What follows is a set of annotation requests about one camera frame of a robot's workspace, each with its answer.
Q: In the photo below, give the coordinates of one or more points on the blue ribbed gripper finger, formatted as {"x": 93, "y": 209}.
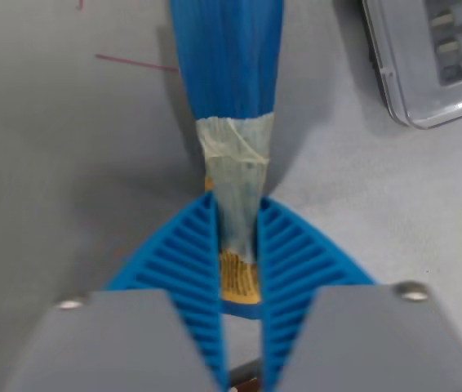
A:
{"x": 337, "y": 335}
{"x": 141, "y": 339}

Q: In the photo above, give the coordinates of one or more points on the blue and yellow snack bag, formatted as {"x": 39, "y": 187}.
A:
{"x": 227, "y": 61}

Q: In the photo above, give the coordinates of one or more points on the grey clear plastic case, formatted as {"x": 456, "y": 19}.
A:
{"x": 427, "y": 61}

